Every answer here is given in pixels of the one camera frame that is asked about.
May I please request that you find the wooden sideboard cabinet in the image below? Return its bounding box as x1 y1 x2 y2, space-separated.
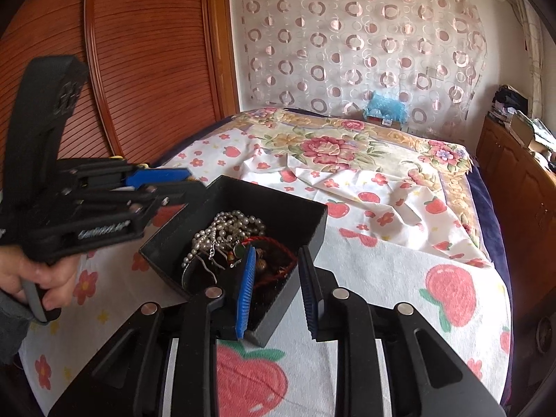
476 117 555 320

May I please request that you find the black jewelry box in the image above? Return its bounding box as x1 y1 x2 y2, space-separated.
139 176 328 348

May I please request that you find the pink circle pattern curtain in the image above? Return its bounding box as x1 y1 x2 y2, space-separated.
230 0 487 142

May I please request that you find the dark clothes pile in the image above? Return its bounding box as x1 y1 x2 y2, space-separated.
487 85 529 123

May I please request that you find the blue plush toy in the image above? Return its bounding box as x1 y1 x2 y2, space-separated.
363 91 408 125

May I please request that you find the left hand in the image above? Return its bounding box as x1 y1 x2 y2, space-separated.
1 246 81 311

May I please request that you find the cardboard box with papers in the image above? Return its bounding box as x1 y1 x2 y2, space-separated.
508 111 555 161

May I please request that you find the white pearl necklace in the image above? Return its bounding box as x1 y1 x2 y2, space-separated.
181 209 267 270

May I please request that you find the strawberry print white sheet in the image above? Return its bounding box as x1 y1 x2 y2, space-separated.
20 129 511 416

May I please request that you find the beige window drape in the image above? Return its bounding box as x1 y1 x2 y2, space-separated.
512 0 544 120

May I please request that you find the red cord bracelet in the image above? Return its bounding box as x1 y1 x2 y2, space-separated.
240 235 300 292

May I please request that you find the wooden wardrobe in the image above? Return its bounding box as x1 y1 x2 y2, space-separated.
0 0 242 174

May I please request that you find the floral quilt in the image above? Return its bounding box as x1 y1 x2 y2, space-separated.
232 107 482 258

